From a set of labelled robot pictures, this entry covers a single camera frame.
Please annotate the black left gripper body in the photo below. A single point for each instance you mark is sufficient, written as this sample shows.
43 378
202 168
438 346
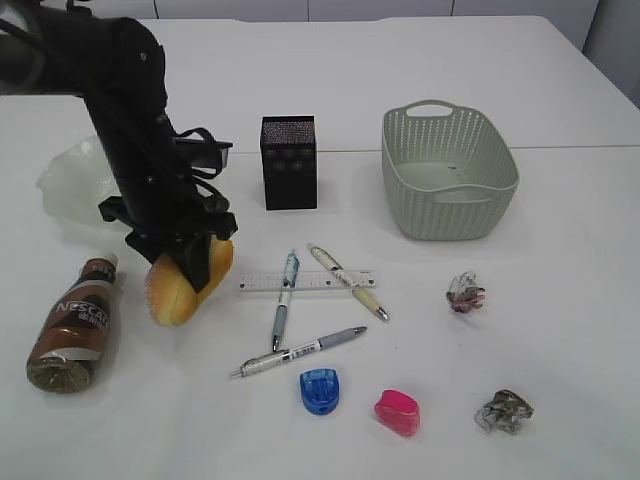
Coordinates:
182 232

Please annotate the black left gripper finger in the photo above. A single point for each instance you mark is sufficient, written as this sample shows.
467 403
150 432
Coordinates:
192 256

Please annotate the yellow bread loaf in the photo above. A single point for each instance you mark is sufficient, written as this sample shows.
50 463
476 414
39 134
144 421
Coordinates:
171 299

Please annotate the brown Nescafe coffee bottle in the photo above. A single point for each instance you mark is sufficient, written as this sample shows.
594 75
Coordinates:
68 351

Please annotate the pink pencil sharpener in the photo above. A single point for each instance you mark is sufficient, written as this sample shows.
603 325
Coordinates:
399 412

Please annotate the pink white paper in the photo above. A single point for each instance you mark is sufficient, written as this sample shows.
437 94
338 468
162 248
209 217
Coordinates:
464 294

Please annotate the grey paper ball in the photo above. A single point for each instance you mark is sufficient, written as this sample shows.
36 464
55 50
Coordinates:
505 412

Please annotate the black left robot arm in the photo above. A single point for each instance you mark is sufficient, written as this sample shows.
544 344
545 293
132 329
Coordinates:
117 67

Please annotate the translucent green wavy plate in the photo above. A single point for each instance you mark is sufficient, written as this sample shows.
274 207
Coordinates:
75 182

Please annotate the blue grip ballpoint pen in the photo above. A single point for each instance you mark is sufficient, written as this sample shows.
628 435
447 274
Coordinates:
283 305

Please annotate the grey grip ballpoint pen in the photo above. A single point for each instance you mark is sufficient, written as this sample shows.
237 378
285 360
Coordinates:
280 357

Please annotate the beige patterned ballpoint pen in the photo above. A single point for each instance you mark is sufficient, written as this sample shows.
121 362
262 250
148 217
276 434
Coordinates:
363 295

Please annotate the black mesh pen holder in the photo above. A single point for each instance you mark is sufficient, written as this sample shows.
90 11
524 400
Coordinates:
289 162

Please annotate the blue pencil sharpener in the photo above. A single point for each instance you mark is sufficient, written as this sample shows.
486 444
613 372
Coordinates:
320 390

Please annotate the light green plastic basket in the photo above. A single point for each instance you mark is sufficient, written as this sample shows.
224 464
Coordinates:
448 173

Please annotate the transparent plastic ruler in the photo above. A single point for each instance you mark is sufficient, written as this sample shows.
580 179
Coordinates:
306 281

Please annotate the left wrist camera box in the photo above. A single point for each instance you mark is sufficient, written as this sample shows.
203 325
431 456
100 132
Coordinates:
202 154

